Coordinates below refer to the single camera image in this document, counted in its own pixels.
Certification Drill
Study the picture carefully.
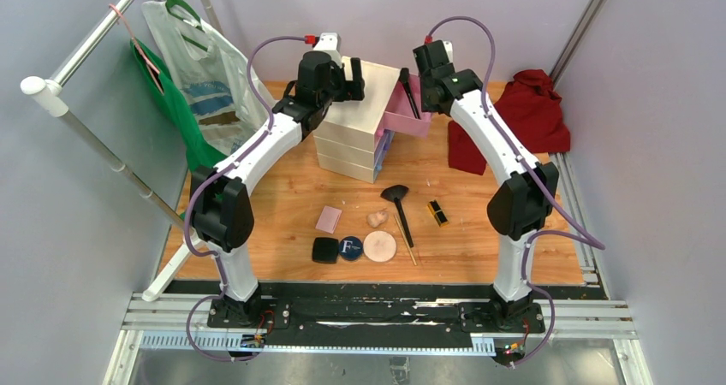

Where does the white mini drawer cabinet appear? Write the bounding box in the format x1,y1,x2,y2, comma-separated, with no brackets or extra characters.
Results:
313,61,399,183

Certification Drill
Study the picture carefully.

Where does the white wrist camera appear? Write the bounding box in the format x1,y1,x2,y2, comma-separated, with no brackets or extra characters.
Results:
442,40,454,62
312,33,343,68

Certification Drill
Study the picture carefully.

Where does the pink square pad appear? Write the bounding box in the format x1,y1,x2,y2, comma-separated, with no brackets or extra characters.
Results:
315,205,342,234

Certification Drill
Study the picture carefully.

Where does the green clothes hanger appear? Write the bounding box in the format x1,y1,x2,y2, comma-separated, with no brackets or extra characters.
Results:
164,0,209,53

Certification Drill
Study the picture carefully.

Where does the thin gold brush handle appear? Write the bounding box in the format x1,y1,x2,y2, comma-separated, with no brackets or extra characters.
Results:
394,214,418,266

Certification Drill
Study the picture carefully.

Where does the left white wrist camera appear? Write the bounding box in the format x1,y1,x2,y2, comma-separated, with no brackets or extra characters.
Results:
312,33,343,68

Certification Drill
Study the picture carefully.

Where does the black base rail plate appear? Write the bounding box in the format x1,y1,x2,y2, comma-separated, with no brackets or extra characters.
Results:
193,281,545,350

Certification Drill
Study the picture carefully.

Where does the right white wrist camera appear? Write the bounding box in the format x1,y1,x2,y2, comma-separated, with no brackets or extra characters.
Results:
442,40,454,62

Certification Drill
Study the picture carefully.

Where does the red cloth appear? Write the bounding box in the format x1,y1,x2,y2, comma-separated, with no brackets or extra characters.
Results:
448,69,571,175

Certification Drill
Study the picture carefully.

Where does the black fan makeup brush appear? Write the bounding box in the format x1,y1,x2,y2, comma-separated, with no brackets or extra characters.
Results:
380,185,414,247

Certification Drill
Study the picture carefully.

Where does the pink clothes hanger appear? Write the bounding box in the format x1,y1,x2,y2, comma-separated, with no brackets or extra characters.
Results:
109,3,164,94

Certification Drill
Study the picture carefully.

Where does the black square compact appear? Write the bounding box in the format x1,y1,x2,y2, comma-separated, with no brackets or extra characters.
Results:
312,237,339,264

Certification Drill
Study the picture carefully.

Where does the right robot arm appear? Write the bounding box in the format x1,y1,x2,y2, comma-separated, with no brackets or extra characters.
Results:
413,38,559,331

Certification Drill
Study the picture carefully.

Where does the aluminium frame rail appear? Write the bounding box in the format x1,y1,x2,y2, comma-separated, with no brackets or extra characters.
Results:
547,151,640,338

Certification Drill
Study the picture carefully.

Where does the black gold lipstick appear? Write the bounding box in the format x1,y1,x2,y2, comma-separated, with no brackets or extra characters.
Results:
427,200,449,227

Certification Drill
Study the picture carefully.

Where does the metal clothes rack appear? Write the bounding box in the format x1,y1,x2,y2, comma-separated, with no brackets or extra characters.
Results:
1,0,187,306

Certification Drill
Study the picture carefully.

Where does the round beige powder puff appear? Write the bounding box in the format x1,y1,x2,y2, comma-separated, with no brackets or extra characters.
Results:
363,231,397,263

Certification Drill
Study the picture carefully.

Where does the beige makeup sponge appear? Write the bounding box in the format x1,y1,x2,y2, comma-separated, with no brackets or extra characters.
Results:
366,210,389,228

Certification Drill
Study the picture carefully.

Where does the round navy compact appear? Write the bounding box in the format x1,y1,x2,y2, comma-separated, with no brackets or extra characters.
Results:
338,236,364,262

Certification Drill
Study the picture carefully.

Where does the green cloth bag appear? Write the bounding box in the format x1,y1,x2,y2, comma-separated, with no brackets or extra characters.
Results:
129,40,226,171

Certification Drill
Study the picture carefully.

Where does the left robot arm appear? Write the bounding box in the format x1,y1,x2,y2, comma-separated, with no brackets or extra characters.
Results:
186,50,365,328

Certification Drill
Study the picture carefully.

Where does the white plastic bag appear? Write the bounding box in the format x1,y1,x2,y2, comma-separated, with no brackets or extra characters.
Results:
141,1,274,156

